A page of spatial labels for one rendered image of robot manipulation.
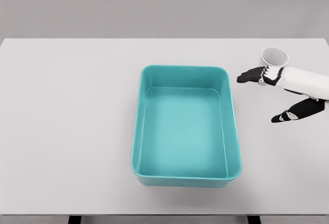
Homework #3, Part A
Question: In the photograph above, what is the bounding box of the teal rectangular basket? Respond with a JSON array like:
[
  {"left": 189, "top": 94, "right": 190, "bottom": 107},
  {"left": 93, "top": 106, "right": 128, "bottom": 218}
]
[{"left": 131, "top": 65, "right": 243, "bottom": 189}]

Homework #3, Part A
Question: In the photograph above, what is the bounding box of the white paper cup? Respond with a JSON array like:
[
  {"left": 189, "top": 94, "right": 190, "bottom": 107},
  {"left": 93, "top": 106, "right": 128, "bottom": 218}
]
[{"left": 258, "top": 46, "right": 289, "bottom": 68}]

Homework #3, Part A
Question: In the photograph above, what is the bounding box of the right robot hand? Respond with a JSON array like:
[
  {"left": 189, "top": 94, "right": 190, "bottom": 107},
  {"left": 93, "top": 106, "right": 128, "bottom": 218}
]
[{"left": 236, "top": 65, "right": 329, "bottom": 124}]

